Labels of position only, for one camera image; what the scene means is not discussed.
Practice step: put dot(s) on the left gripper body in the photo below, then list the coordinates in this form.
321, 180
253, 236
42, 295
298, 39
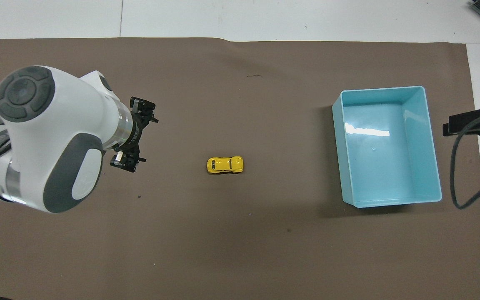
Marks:
136, 132

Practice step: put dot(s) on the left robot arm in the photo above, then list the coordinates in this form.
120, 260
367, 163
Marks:
56, 125

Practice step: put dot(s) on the yellow toy beetle car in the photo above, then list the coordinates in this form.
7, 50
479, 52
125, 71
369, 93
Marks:
225, 165

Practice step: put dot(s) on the light blue plastic bin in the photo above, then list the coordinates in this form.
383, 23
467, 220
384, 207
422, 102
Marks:
386, 154

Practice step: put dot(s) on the black stand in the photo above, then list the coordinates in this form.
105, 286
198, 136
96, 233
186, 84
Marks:
469, 123

